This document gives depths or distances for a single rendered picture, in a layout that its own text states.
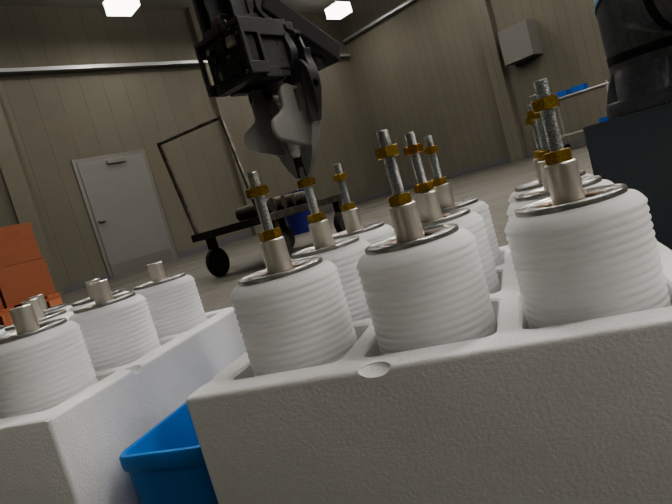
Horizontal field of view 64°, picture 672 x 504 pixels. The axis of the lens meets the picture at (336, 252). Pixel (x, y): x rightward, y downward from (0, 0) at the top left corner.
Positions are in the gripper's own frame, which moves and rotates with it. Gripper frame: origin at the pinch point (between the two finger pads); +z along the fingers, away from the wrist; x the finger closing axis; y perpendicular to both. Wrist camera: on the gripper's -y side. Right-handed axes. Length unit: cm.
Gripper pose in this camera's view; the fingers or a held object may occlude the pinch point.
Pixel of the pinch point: (305, 163)
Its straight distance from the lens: 58.5
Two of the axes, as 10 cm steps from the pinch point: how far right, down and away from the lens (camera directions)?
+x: 7.3, -1.4, -6.7
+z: 2.7, 9.6, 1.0
